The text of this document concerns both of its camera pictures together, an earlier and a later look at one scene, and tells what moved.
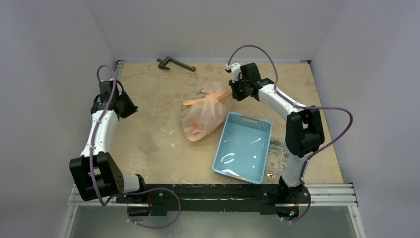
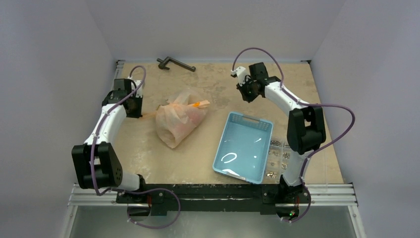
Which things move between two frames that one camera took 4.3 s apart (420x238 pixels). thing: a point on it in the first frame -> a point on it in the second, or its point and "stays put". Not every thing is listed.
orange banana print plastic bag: (201, 116) -> (177, 119)
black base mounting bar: (214, 198) stays put
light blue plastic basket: (243, 148) stays put
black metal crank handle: (163, 63) stays put
